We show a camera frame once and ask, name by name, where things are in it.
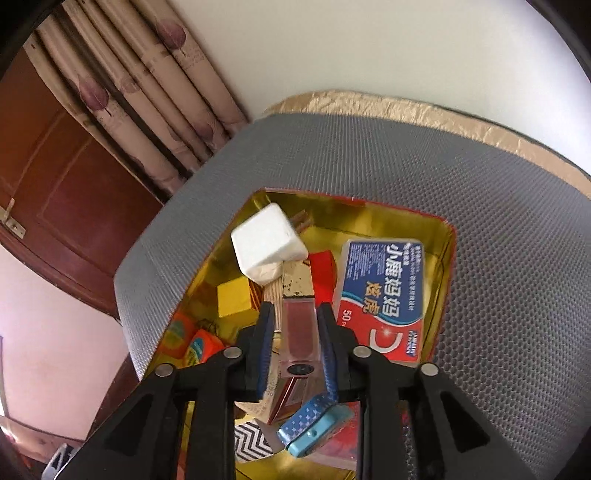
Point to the beige patterned curtain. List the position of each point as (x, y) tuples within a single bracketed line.
[(138, 83)]

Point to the lip gloss with gold cap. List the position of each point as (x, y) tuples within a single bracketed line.
[(300, 327)]

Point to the yellow block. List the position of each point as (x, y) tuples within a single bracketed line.
[(235, 297)]

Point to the red block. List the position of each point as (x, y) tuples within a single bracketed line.
[(323, 272)]

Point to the orange box with blue label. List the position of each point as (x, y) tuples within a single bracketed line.
[(203, 346), (180, 334)]

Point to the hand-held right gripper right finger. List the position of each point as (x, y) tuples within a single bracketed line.
[(330, 364)]

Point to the white charger cube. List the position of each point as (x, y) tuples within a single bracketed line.
[(265, 244)]

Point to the beige box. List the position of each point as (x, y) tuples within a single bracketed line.
[(272, 295)]

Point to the brass door hinge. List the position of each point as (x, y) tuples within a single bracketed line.
[(14, 224)]

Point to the blue red dental floss box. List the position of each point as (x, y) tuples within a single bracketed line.
[(383, 295)]

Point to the brown wooden door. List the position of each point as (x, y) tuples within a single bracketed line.
[(69, 194)]

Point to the grey mesh mat gold edge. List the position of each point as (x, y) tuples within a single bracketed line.
[(485, 207)]

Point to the gold tray with red rim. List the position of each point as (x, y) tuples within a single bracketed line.
[(392, 221)]

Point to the small red white box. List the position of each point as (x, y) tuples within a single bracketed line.
[(286, 397)]

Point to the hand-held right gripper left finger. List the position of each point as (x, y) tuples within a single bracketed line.
[(265, 350)]

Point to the black white zigzag box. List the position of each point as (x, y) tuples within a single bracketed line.
[(251, 443)]

